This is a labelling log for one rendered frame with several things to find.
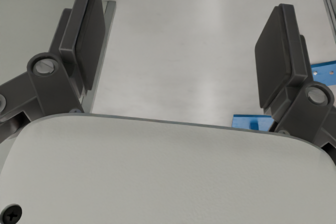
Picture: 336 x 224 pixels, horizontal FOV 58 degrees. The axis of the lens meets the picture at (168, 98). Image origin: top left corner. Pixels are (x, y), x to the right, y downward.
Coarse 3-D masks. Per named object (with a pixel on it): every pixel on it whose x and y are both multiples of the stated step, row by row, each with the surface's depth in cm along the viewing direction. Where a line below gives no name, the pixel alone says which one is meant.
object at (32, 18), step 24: (0, 0) 189; (24, 0) 191; (48, 0) 193; (72, 0) 194; (0, 24) 179; (24, 24) 181; (48, 24) 182; (0, 48) 170; (24, 48) 172; (48, 48) 173; (0, 72) 162; (96, 72) 166; (0, 144) 142; (0, 168) 136
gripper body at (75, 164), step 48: (48, 144) 8; (96, 144) 9; (144, 144) 9; (192, 144) 9; (240, 144) 9; (288, 144) 9; (0, 192) 8; (48, 192) 8; (96, 192) 8; (144, 192) 8; (192, 192) 8; (240, 192) 8; (288, 192) 8
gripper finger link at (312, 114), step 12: (312, 84) 11; (324, 84) 11; (300, 96) 11; (312, 96) 11; (324, 96) 11; (288, 108) 11; (300, 108) 11; (312, 108) 11; (324, 108) 11; (288, 120) 10; (300, 120) 10; (312, 120) 10; (324, 120) 10; (276, 132) 10; (288, 132) 10; (300, 132) 10; (312, 132) 10
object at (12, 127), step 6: (18, 114) 11; (6, 120) 10; (12, 120) 11; (18, 120) 11; (0, 126) 10; (6, 126) 11; (12, 126) 11; (18, 126) 11; (0, 132) 11; (6, 132) 11; (12, 132) 11; (0, 138) 11; (6, 138) 11
